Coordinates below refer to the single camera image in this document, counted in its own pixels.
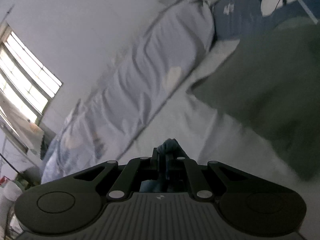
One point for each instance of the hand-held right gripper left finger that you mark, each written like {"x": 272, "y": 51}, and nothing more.
{"x": 156, "y": 165}

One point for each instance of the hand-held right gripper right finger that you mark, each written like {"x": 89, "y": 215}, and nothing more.
{"x": 171, "y": 165}

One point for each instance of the dark blue garment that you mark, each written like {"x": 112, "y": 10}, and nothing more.
{"x": 170, "y": 146}

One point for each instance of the light blue printed duvet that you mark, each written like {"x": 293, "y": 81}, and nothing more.
{"x": 155, "y": 67}

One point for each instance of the dark green garment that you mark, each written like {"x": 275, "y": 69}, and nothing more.
{"x": 270, "y": 85}

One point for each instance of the white rolled bedding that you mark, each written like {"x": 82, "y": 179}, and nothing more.
{"x": 11, "y": 195}

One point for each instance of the beige printed curtain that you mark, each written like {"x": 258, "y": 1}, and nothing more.
{"x": 15, "y": 120}

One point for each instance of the barred window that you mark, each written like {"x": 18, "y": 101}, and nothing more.
{"x": 25, "y": 75}

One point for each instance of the blue paw print pillow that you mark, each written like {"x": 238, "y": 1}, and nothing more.
{"x": 240, "y": 20}

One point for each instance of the dark printed cloth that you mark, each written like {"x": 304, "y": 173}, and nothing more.
{"x": 272, "y": 2}

